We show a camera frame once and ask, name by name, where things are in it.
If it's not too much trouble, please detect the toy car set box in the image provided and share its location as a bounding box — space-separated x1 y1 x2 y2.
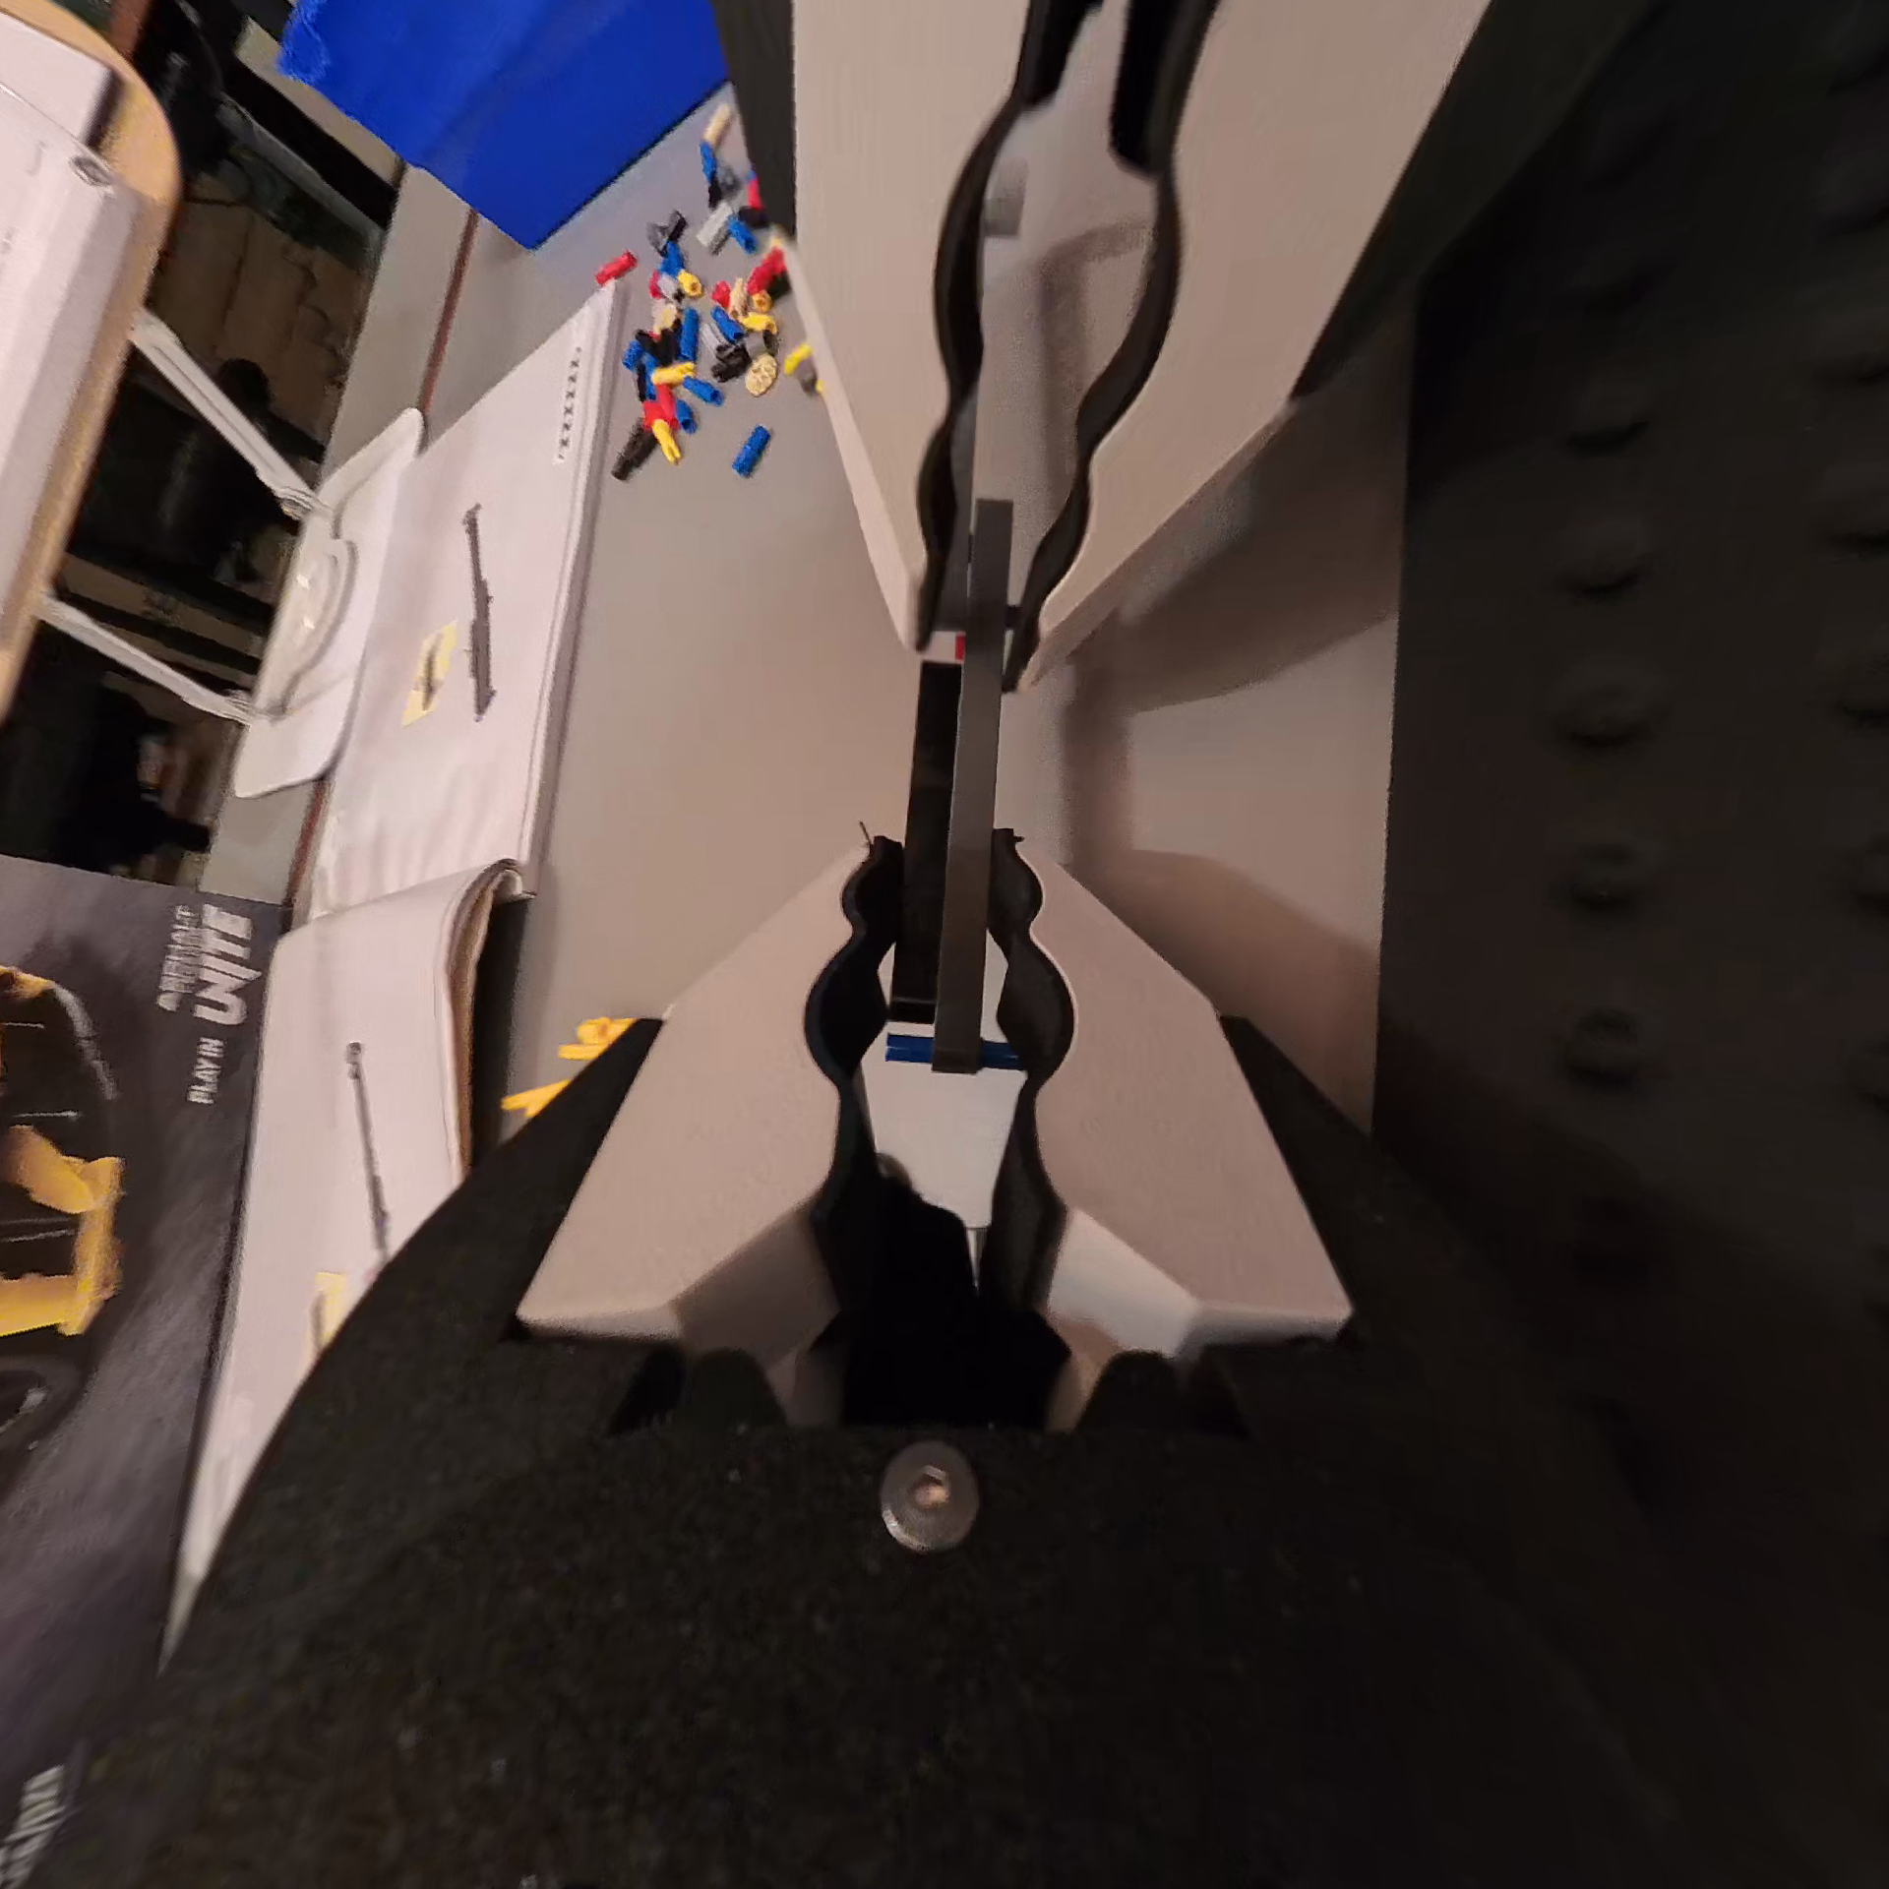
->
0 852 286 1773

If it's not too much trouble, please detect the white instruction booklet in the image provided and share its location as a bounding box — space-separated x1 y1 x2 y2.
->
178 282 622 1639

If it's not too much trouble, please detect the long black toy beam assembly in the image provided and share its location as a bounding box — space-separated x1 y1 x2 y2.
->
886 500 1022 1078

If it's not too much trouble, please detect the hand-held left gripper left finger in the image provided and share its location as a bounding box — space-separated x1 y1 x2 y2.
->
516 836 906 1416

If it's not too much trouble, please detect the pile of colourful connector pins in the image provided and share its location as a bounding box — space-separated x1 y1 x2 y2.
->
609 105 823 483

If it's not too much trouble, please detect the printed paper sheet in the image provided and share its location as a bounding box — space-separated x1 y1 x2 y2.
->
0 30 125 652

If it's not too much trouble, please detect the blue plastic bin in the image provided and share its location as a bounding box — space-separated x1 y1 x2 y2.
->
280 0 739 253

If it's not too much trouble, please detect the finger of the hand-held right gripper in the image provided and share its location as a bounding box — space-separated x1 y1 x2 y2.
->
790 0 1102 660
1009 0 1493 695

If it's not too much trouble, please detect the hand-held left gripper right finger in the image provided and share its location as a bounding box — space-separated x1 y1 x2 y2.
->
995 835 1352 1355

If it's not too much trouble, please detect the white wooden document stand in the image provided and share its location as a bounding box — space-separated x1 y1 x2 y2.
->
0 0 433 803

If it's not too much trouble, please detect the pile of yellow toy pieces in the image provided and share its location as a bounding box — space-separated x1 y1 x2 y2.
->
502 1011 636 1116

